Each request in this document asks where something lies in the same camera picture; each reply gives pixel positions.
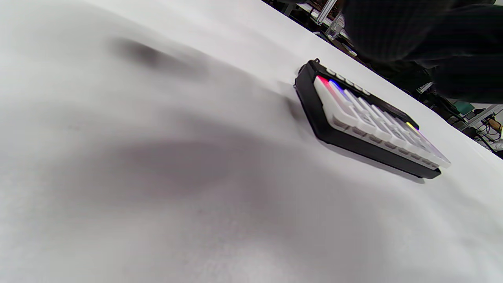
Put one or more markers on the white table cloth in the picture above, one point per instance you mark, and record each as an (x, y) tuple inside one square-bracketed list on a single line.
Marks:
[(196, 165)]

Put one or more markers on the black keyboard with white keys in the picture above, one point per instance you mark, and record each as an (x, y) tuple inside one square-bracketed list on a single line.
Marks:
[(369, 122)]

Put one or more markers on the person's black clothing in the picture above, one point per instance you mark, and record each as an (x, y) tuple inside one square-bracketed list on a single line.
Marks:
[(424, 39)]

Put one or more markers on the green box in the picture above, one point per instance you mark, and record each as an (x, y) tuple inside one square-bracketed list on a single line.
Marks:
[(463, 107)]

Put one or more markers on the aluminium frame rail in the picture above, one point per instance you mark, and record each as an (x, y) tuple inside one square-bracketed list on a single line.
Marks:
[(325, 11)]

